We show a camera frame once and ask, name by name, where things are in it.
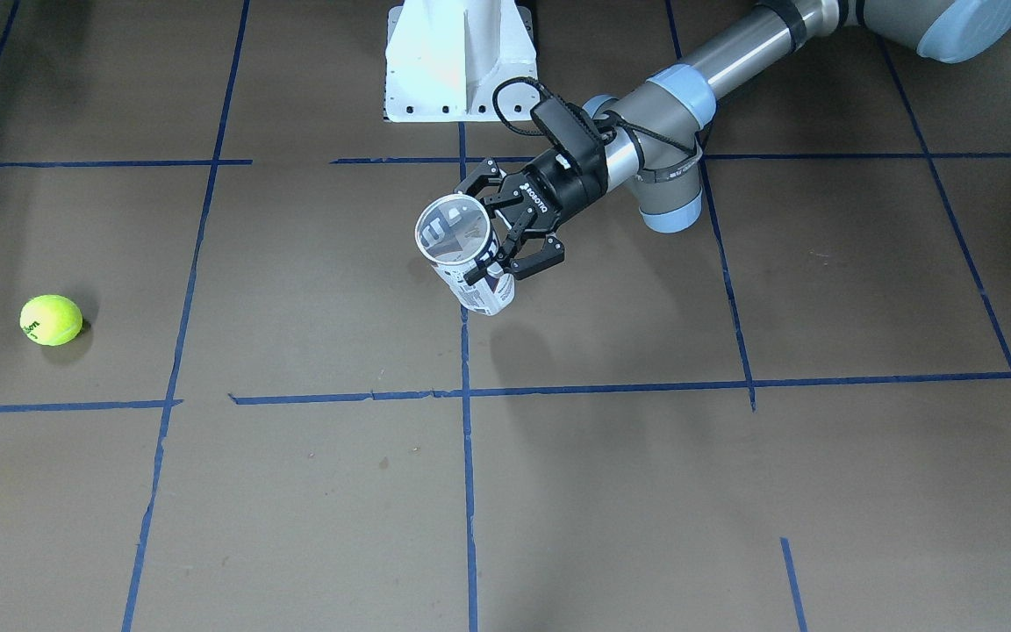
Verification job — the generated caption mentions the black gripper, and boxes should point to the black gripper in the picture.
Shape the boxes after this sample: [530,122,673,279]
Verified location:
[454,149,609,285]

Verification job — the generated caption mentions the white blue tennis ball can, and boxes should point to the white blue tennis ball can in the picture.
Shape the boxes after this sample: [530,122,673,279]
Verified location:
[413,193,516,317]

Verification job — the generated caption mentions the yellow tennis ball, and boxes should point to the yellow tennis ball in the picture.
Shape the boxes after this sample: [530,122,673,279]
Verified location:
[18,293,84,347]

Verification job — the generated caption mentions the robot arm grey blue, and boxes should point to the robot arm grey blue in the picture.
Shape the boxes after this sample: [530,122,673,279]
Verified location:
[457,1,1011,285]

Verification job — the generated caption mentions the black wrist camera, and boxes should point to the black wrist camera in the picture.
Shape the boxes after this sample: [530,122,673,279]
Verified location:
[531,97,606,172]

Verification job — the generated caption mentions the white pedestal column base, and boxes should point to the white pedestal column base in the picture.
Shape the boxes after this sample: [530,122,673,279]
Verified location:
[383,1,539,123]

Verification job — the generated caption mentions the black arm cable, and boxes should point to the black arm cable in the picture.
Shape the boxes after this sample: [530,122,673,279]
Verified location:
[492,76,704,168]

